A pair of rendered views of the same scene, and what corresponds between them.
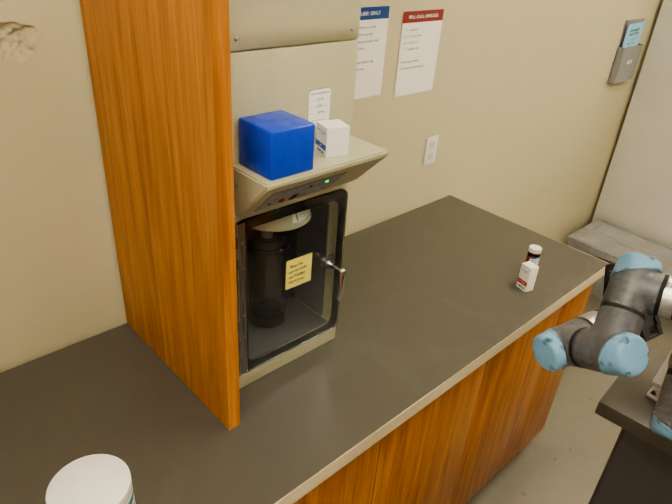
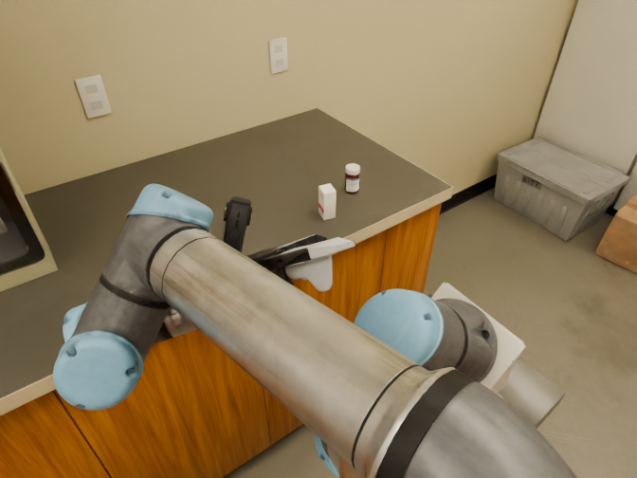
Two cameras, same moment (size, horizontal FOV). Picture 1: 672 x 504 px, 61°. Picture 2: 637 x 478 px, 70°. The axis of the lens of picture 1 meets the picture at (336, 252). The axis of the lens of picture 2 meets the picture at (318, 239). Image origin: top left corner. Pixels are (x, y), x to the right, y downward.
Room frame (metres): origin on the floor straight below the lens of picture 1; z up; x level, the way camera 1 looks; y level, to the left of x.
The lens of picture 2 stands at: (0.56, -0.75, 1.68)
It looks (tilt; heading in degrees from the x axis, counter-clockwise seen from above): 40 degrees down; 10
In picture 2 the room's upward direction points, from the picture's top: straight up
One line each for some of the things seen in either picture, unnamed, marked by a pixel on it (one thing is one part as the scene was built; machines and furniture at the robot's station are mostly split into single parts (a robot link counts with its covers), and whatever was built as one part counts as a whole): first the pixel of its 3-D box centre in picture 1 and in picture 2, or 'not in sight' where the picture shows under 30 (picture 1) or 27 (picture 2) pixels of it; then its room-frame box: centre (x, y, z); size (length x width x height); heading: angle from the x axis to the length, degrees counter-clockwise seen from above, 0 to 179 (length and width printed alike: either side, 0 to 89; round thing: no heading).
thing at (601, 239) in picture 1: (620, 268); (552, 188); (3.08, -1.77, 0.17); 0.60 x 0.42 x 0.33; 43
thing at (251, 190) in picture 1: (312, 180); not in sight; (1.07, 0.06, 1.46); 0.32 x 0.12 x 0.10; 135
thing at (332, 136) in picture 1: (332, 138); not in sight; (1.11, 0.02, 1.54); 0.05 x 0.05 x 0.06; 29
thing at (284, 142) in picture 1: (276, 144); not in sight; (1.01, 0.12, 1.56); 0.10 x 0.10 x 0.09; 45
